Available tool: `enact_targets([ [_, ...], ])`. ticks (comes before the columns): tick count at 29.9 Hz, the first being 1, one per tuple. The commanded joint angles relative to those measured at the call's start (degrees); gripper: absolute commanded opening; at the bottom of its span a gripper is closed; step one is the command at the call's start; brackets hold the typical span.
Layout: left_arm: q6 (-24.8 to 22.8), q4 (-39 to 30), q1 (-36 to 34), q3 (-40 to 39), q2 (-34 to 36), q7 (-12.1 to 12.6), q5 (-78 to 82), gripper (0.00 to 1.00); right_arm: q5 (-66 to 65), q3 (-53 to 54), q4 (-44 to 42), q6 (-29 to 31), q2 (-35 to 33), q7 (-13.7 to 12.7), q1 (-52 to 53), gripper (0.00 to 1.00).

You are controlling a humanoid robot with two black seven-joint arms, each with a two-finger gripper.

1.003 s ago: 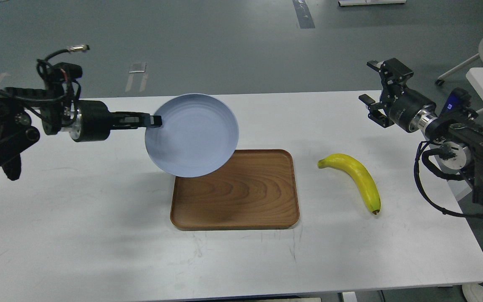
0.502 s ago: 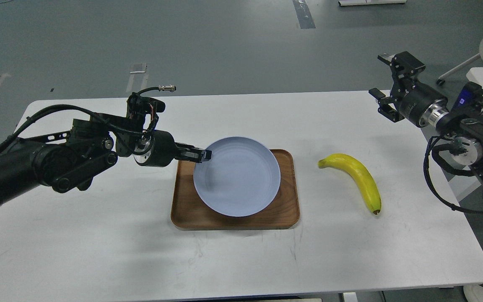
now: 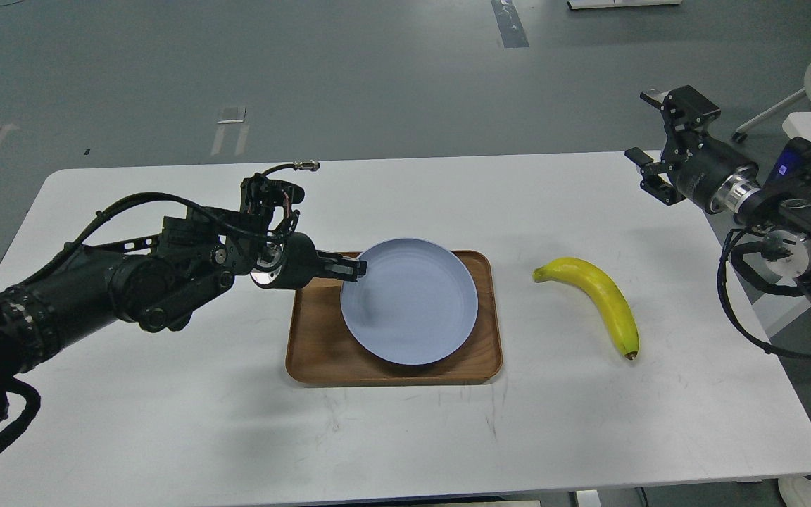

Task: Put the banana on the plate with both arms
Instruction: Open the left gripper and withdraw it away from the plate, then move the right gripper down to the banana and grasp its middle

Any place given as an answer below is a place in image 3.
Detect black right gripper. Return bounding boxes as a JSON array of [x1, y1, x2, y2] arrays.
[[624, 86, 757, 215]]

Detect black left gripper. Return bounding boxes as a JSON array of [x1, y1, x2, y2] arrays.
[[251, 233, 367, 291]]

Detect light blue round plate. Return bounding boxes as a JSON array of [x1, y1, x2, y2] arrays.
[[340, 238, 479, 365]]

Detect yellow banana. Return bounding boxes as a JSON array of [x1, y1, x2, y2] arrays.
[[532, 257, 640, 361]]

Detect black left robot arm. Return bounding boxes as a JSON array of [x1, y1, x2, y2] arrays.
[[0, 168, 367, 455]]

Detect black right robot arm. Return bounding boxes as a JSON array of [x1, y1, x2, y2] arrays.
[[624, 86, 811, 360]]

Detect brown wooden tray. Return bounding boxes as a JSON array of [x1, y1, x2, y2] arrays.
[[284, 250, 503, 387]]

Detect white floor board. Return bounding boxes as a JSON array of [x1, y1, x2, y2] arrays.
[[567, 0, 684, 11]]

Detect white shoe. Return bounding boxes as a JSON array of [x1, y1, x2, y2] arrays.
[[777, 477, 811, 506]]

